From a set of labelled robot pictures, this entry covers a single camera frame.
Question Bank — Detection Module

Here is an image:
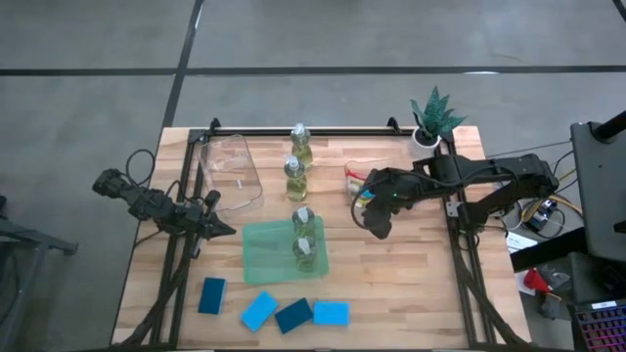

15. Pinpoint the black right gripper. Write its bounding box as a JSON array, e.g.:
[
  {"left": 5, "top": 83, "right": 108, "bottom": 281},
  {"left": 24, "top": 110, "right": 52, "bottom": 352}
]
[{"left": 363, "top": 167, "right": 415, "bottom": 242}]

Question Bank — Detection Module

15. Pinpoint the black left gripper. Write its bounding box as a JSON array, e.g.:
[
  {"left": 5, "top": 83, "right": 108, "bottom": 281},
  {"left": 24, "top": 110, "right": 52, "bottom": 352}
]
[{"left": 181, "top": 201, "right": 239, "bottom": 242}]

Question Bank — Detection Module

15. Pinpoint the blue scouring sponge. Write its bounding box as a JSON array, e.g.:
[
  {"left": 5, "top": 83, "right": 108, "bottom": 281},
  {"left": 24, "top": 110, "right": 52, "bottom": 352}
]
[
  {"left": 197, "top": 276, "right": 228, "bottom": 316},
  {"left": 273, "top": 296, "right": 315, "bottom": 336},
  {"left": 312, "top": 299, "right": 352, "bottom": 328},
  {"left": 239, "top": 289, "right": 281, "bottom": 334}
]

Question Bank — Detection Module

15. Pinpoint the clear yellow soap bottle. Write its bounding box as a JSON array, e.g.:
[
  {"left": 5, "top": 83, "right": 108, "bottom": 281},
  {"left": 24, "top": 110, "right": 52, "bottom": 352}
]
[
  {"left": 291, "top": 236, "right": 320, "bottom": 273},
  {"left": 289, "top": 121, "right": 316, "bottom": 170},
  {"left": 291, "top": 204, "right": 319, "bottom": 241},
  {"left": 283, "top": 154, "right": 310, "bottom": 203}
]

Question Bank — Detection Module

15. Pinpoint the clear plastic bin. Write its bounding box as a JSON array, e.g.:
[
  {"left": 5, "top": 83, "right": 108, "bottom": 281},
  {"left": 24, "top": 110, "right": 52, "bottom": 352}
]
[
  {"left": 197, "top": 133, "right": 266, "bottom": 214},
  {"left": 343, "top": 156, "right": 395, "bottom": 210}
]

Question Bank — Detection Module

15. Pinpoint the green translucent plastic bin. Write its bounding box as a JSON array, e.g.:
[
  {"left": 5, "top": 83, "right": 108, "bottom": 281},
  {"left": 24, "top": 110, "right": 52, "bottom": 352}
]
[{"left": 241, "top": 215, "right": 331, "bottom": 286}]

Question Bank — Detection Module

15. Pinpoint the green plant in white pot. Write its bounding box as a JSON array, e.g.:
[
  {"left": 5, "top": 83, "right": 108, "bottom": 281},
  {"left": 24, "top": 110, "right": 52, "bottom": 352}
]
[{"left": 409, "top": 85, "right": 469, "bottom": 151}]

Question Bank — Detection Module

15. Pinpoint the white paper sheet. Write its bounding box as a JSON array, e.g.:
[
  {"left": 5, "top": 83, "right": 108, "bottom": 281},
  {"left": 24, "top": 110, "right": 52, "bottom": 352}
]
[{"left": 505, "top": 231, "right": 540, "bottom": 255}]

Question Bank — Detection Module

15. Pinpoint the small blue electronics box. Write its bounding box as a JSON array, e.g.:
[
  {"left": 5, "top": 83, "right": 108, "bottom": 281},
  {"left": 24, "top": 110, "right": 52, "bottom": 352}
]
[{"left": 529, "top": 198, "right": 559, "bottom": 232}]

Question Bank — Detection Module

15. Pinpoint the red funnel shaped object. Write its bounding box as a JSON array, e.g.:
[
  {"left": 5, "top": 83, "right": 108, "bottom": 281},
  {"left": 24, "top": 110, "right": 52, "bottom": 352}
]
[{"left": 522, "top": 267, "right": 553, "bottom": 295}]

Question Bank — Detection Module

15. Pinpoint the grey metal stand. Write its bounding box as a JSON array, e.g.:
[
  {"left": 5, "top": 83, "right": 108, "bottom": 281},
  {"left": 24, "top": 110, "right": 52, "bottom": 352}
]
[{"left": 0, "top": 195, "right": 80, "bottom": 352}]

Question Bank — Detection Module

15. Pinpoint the backlit computer keyboard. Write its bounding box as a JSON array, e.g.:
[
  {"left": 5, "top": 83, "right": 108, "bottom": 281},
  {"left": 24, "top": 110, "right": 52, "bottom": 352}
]
[{"left": 573, "top": 299, "right": 626, "bottom": 352}]

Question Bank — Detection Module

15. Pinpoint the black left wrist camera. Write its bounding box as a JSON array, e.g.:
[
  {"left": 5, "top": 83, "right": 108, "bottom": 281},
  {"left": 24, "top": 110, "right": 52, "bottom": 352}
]
[{"left": 203, "top": 189, "right": 223, "bottom": 213}]

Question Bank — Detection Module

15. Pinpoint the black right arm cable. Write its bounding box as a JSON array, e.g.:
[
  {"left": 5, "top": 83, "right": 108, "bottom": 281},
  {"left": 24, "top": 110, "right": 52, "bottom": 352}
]
[{"left": 350, "top": 184, "right": 369, "bottom": 232}]

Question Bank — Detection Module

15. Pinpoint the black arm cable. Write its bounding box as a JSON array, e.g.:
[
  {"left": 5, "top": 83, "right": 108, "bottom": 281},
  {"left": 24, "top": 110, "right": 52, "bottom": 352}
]
[
  {"left": 124, "top": 148, "right": 157, "bottom": 190},
  {"left": 350, "top": 184, "right": 369, "bottom": 232}
]

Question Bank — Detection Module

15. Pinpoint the black aluminium table frame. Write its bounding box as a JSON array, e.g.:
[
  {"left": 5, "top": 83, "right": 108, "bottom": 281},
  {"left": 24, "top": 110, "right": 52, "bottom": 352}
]
[{"left": 111, "top": 116, "right": 534, "bottom": 352}]

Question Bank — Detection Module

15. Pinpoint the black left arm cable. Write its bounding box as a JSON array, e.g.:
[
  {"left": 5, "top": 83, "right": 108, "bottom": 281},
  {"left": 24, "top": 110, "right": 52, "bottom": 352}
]
[{"left": 124, "top": 148, "right": 157, "bottom": 190}]

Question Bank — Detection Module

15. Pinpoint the yellow cable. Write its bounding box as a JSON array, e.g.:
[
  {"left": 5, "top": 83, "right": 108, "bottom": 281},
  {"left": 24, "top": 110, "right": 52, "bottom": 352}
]
[{"left": 518, "top": 192, "right": 584, "bottom": 222}]

